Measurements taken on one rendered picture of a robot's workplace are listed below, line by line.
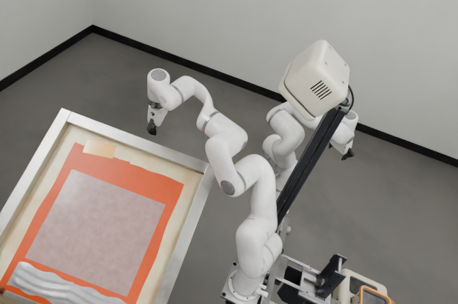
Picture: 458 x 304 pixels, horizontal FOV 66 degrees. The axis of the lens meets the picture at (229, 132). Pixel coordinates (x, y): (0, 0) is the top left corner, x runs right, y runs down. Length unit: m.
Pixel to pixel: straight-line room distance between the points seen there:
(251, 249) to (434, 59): 3.82
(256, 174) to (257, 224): 0.15
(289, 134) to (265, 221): 0.33
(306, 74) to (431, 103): 3.97
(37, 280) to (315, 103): 0.98
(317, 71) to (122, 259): 0.82
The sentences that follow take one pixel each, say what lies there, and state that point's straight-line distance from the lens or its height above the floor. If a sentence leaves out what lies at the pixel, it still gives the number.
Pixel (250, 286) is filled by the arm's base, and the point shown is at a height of 1.22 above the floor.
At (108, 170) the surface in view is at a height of 1.45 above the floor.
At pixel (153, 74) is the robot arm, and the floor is 1.76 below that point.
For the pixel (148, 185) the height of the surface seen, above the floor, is 1.46.
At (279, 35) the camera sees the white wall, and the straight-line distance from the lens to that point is 4.40.
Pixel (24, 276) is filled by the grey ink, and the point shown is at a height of 1.26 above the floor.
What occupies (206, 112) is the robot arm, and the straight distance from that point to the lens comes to 1.11.
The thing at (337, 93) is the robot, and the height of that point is 1.97.
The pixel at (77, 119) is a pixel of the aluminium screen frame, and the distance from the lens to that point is 1.33.
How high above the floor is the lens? 2.40
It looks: 38 degrees down
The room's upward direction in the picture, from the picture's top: 19 degrees clockwise
